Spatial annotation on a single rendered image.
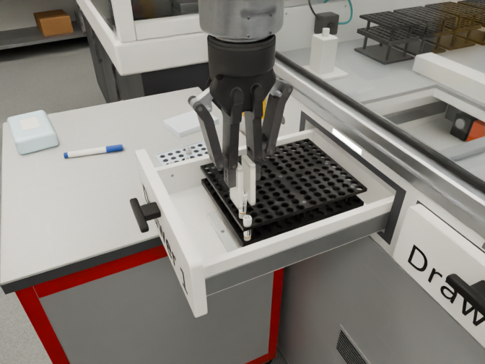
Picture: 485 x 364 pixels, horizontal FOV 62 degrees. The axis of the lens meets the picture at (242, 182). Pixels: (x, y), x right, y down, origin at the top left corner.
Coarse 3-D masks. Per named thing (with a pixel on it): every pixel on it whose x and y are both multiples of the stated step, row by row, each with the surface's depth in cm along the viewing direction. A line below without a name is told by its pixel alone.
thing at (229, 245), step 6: (210, 216) 67; (216, 216) 67; (210, 222) 67; (216, 222) 66; (216, 228) 65; (222, 228) 65; (222, 234) 64; (228, 234) 64; (222, 240) 63; (228, 240) 63; (228, 246) 62; (234, 246) 62
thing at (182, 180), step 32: (192, 160) 72; (352, 160) 72; (192, 192) 74; (384, 192) 66; (192, 224) 68; (224, 224) 68; (320, 224) 59; (352, 224) 62; (384, 224) 65; (224, 256) 54; (256, 256) 56; (288, 256) 59; (224, 288) 56
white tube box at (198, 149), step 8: (192, 144) 96; (200, 144) 96; (160, 152) 92; (168, 152) 93; (176, 152) 94; (184, 152) 93; (192, 152) 93; (200, 152) 93; (160, 160) 90; (168, 160) 90; (176, 160) 90
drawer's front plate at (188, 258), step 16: (144, 160) 66; (144, 176) 66; (160, 192) 60; (160, 208) 58; (160, 224) 63; (176, 224) 54; (176, 240) 53; (192, 240) 52; (176, 256) 56; (192, 256) 49; (176, 272) 60; (192, 272) 49; (192, 288) 51; (192, 304) 54
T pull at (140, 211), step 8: (136, 200) 61; (136, 208) 59; (144, 208) 59; (152, 208) 59; (136, 216) 58; (144, 216) 58; (152, 216) 59; (160, 216) 59; (144, 224) 56; (144, 232) 57
